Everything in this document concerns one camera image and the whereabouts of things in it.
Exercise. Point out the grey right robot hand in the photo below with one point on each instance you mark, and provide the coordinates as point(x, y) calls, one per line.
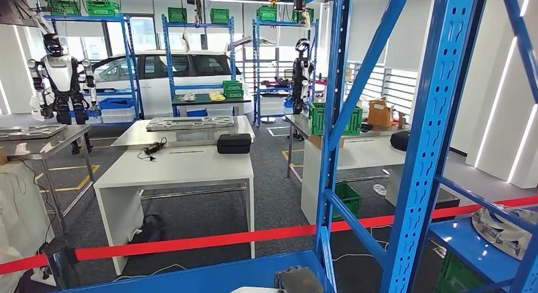
point(300, 282)

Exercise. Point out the white part with orange writing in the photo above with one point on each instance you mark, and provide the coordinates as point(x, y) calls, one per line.
point(252, 290)

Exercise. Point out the blue steel shelf rack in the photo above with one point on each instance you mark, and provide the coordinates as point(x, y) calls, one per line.
point(201, 278)
point(169, 66)
point(257, 74)
point(462, 240)
point(131, 70)

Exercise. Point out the grey metal casting part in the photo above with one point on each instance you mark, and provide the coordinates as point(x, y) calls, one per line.
point(500, 236)

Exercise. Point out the red barrier belt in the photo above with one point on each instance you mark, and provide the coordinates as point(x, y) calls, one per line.
point(189, 242)

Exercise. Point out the white crumpled wrap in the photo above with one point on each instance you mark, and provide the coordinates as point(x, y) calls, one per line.
point(379, 190)

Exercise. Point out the white work table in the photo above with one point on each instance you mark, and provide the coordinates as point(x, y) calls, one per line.
point(176, 167)
point(365, 153)

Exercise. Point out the black zip case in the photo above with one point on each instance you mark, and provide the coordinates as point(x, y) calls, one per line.
point(399, 141)
point(234, 143)

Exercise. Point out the black bag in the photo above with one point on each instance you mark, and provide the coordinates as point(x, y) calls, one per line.
point(153, 229)

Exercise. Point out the large green plastic crate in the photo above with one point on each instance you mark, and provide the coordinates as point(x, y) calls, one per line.
point(317, 120)

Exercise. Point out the brown cardboard box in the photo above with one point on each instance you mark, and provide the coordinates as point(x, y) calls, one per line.
point(380, 114)

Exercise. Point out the small cardboard box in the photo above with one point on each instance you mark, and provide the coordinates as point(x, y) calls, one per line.
point(403, 121)

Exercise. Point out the grey moulded tray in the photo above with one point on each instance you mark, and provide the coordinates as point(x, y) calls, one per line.
point(33, 132)
point(189, 123)

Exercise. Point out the yellow parts pile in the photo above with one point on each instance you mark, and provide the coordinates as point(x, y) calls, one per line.
point(217, 96)

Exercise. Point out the stacked small green crates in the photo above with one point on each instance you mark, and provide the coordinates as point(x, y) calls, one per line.
point(233, 89)

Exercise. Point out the dark green topped table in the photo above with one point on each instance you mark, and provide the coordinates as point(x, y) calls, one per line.
point(201, 102)

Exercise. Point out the small white parts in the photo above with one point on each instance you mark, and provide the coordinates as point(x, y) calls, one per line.
point(188, 97)

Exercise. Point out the white slatted rack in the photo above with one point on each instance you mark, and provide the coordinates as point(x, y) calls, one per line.
point(395, 86)

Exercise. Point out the white car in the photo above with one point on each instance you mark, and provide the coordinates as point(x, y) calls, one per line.
point(155, 95)

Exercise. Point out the white storage bin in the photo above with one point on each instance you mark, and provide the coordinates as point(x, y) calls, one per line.
point(118, 116)

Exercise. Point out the blue storage bin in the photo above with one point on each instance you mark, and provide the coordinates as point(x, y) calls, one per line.
point(117, 103)

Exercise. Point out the person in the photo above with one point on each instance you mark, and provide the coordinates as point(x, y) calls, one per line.
point(17, 228)

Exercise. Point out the white and black humanoid robot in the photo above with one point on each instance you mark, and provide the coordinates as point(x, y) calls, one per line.
point(61, 78)

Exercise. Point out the white container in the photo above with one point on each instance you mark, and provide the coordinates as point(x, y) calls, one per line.
point(38, 108)

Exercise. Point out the black barrier post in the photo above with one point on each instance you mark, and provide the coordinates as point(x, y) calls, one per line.
point(63, 264)

